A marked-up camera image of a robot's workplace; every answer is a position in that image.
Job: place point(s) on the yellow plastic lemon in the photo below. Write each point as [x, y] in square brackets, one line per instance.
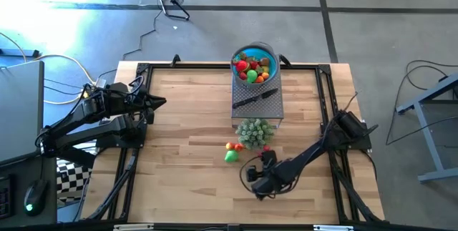
[265, 69]

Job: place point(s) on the power strip yellow plug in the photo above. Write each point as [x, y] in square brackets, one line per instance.
[99, 82]

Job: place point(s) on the black computer mouse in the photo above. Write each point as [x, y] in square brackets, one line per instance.
[34, 197]

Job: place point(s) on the red plastic strawberry green leaves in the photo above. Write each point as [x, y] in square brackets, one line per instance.
[253, 65]
[243, 76]
[236, 59]

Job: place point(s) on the red plastic bell pepper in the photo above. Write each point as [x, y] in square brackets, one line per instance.
[266, 148]

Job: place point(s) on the black keyboard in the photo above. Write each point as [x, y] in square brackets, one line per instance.
[5, 202]

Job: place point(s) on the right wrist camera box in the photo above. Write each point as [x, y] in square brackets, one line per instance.
[251, 174]

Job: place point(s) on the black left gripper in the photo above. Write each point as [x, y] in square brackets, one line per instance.
[143, 98]

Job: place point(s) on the black kitchen knife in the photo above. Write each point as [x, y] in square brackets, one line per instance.
[254, 98]

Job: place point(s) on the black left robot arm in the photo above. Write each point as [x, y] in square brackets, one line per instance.
[71, 131]

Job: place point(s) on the orange plastic tangerine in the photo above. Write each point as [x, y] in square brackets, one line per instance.
[259, 79]

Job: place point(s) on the brown plastic kiwi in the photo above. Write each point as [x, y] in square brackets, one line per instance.
[264, 61]

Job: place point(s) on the grey desk frame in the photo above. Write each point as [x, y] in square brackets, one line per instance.
[434, 145]

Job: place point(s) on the black-white checkered board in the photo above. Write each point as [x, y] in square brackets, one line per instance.
[71, 181]

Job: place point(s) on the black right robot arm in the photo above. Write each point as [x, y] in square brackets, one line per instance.
[311, 152]

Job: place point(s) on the black table frame rails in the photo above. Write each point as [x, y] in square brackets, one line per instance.
[214, 66]

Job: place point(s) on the green plant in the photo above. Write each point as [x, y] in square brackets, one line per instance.
[254, 133]

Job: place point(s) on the grey perforated metal stand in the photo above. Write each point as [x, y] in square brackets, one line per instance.
[261, 113]

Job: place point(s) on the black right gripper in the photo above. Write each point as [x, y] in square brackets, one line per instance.
[269, 161]

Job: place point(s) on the black desk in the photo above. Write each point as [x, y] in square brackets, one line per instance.
[18, 175]

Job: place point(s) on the blue collapsible bowl grey rim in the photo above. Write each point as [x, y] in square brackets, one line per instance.
[238, 54]

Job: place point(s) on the green toy pepper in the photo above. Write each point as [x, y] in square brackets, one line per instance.
[252, 76]

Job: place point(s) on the grey laptop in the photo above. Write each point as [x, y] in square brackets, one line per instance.
[19, 113]

